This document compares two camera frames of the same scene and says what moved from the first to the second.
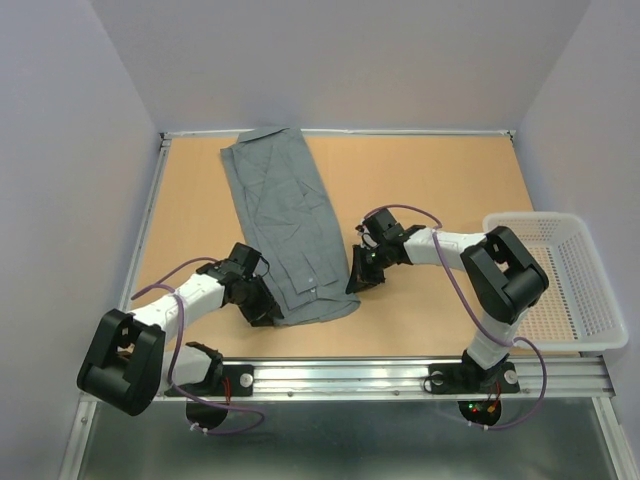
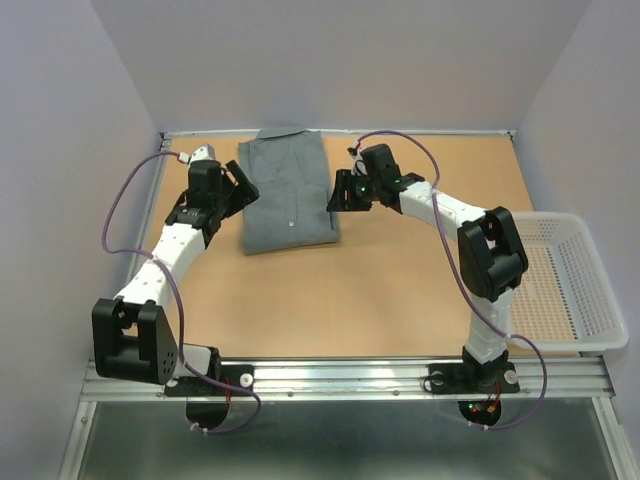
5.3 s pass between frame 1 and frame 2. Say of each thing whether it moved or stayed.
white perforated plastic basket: stayed
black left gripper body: moved
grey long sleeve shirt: moved
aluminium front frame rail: stayed
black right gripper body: moved
